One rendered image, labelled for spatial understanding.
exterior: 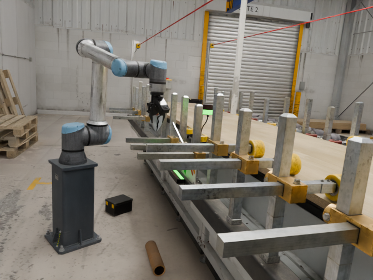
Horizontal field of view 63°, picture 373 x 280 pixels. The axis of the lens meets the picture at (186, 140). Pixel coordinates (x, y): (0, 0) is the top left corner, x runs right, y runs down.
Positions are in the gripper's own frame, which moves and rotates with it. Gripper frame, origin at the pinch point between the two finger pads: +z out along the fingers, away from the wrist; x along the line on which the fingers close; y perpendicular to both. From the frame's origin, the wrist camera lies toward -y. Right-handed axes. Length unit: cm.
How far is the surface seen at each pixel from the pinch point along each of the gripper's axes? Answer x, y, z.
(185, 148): 8.0, -45.0, -0.4
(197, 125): -13.4, -20.5, -5.2
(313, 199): -11, -94, 6
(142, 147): 5.3, 5.6, 11.3
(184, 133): -19.7, 3.6, 3.3
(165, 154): 4.0, -20.4, 9.0
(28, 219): 58, 116, 96
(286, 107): -137, 32, -11
